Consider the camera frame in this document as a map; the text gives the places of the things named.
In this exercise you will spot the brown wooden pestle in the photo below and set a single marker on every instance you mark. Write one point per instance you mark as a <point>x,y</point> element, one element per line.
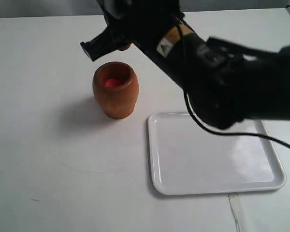
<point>173,35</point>

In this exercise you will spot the red ball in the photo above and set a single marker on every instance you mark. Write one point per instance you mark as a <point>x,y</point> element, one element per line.
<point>112,82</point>

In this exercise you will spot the wooden mortar cup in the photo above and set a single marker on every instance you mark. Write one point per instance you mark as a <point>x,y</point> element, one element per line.
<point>118,102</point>

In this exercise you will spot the white plastic tray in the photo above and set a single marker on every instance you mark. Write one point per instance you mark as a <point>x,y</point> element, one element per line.
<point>186,160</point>

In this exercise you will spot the clear tape strip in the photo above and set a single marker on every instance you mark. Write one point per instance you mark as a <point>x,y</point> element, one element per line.
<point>237,212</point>

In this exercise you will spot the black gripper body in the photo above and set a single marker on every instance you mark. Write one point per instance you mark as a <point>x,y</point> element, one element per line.
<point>145,23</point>

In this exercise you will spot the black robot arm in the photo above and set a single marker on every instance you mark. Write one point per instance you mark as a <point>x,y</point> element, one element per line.
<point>224,81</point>

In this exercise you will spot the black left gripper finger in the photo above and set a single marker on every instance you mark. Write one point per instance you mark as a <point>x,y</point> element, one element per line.
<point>106,42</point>

